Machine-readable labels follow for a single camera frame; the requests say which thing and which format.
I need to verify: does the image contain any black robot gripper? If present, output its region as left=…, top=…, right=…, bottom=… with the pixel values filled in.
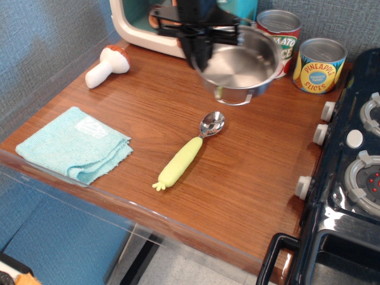
left=150, top=0, right=240, bottom=71

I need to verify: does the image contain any stainless steel pot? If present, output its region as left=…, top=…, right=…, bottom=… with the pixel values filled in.
left=191, top=25, right=281, bottom=106

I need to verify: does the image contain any light blue folded cloth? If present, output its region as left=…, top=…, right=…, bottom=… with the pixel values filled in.
left=15, top=107, right=133, bottom=185

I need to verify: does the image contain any teal toy microwave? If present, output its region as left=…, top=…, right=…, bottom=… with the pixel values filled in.
left=110, top=1, right=257, bottom=58

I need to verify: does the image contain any toy mushroom brown cap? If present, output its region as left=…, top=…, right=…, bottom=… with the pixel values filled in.
left=85, top=45, right=131, bottom=89

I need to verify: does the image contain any tomato sauce can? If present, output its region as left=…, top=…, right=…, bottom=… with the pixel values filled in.
left=256, top=9, right=302, bottom=78

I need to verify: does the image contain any pineapple slices can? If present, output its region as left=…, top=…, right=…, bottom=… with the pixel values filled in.
left=293, top=38, right=347, bottom=94

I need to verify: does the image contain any clear acrylic barrier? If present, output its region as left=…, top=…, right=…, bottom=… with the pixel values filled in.
left=1, top=152, right=257, bottom=284

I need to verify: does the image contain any black toy stove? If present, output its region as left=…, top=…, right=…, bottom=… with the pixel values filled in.
left=256, top=48, right=379, bottom=284

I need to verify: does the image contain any orange fuzzy object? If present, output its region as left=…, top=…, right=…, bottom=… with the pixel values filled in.
left=14, top=273, right=41, bottom=285

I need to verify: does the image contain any spoon with yellow handle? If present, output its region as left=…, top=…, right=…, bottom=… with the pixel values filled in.
left=152, top=111, right=225, bottom=192

